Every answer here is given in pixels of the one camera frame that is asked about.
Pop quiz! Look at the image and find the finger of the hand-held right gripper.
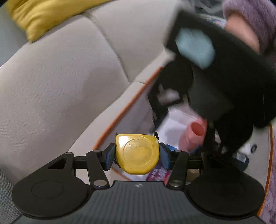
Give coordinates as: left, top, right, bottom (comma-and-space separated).
148, 64, 193, 128
201, 120, 226, 156

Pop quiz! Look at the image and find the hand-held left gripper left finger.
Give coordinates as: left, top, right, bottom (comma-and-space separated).
46, 142, 117, 190

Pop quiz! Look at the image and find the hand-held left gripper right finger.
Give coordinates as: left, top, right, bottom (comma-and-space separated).
159, 142, 229, 190

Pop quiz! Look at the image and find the blue and red tin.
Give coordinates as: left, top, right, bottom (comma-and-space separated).
146, 162, 173, 183

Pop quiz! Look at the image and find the pink cylinder bottle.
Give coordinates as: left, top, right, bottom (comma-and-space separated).
179, 118, 208, 154

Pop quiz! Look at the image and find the yellow tape measure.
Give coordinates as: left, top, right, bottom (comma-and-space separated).
115, 133, 160, 175

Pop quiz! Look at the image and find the orange cardboard shoe box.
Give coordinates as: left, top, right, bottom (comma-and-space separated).
93, 67, 273, 216

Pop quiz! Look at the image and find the dark blue bottle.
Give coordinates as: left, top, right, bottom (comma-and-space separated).
234, 151, 249, 170

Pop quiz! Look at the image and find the white tube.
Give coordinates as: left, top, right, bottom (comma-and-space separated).
242, 142, 257, 154

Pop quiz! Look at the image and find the person's right forearm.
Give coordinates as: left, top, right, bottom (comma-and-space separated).
222, 0, 276, 65

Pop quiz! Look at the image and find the person's right hand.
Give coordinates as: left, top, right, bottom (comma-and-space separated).
224, 15, 260, 54

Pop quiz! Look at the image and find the yellow cushion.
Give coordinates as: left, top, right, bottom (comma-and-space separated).
5, 0, 112, 42

